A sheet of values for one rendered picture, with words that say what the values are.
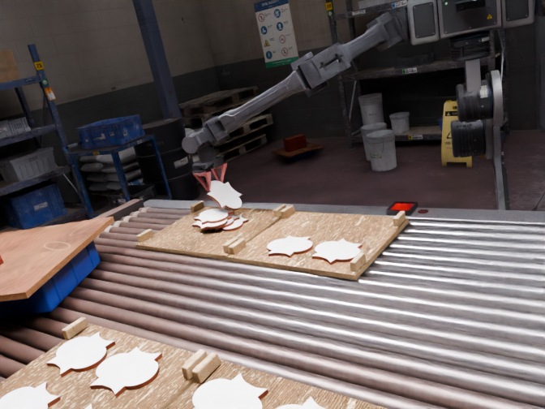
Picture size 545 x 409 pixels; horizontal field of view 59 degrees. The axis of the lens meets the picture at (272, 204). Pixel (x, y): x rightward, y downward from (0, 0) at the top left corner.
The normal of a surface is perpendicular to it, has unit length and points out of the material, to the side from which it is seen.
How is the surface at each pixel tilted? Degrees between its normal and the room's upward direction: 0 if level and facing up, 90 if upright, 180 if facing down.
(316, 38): 90
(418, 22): 90
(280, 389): 0
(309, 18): 90
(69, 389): 0
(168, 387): 0
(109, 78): 90
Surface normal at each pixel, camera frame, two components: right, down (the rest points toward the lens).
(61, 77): 0.78, 0.05
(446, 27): -0.29, 0.37
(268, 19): -0.60, 0.37
